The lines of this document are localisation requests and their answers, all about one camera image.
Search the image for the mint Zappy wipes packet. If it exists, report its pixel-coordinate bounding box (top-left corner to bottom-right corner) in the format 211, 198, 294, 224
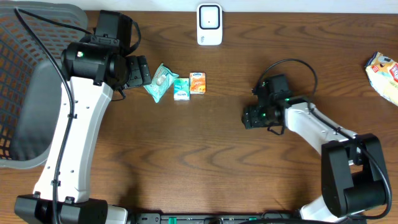
144, 63, 179, 103

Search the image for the teal tissue pack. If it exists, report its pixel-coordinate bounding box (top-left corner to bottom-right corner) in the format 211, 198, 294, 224
174, 78, 190, 101

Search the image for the orange tissue pack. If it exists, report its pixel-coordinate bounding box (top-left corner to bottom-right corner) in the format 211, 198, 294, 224
189, 72, 206, 94

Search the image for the large yellow wipes packet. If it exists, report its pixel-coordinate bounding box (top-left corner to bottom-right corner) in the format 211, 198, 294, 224
365, 52, 397, 106

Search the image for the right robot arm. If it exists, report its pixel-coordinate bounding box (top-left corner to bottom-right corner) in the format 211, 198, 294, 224
242, 75, 392, 223

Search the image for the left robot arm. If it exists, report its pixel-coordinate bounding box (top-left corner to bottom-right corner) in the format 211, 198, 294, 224
14, 10, 151, 223

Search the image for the white barcode scanner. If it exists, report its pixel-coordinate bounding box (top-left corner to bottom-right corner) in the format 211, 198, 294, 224
197, 3, 223, 46

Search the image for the grey plastic mesh basket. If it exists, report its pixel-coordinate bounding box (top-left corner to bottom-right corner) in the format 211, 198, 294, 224
1, 1, 88, 169

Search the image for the black right camera cable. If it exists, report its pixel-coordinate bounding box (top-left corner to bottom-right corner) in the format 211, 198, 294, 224
254, 58, 393, 220

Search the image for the black camera cable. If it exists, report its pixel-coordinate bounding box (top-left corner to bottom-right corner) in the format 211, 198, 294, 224
12, 7, 94, 224
254, 58, 393, 220

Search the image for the black left camera cable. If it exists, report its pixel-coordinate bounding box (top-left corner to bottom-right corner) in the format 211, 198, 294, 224
12, 7, 94, 224

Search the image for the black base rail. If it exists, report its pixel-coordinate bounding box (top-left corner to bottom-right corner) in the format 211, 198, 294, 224
131, 211, 298, 224

